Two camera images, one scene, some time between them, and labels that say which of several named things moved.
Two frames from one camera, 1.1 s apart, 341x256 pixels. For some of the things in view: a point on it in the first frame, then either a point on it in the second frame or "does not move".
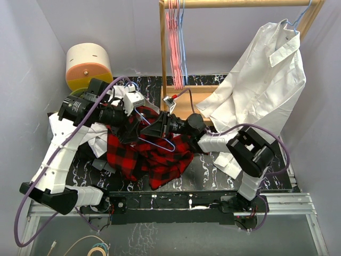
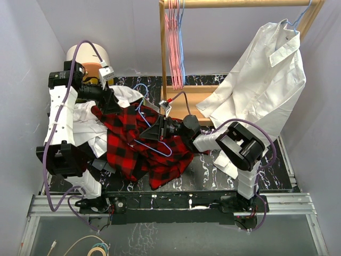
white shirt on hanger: x=262 y=89 does not move
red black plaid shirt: x=157 y=159 does not move
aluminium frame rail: x=289 y=205 does not move
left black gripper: x=130 y=133 -> x=109 y=103
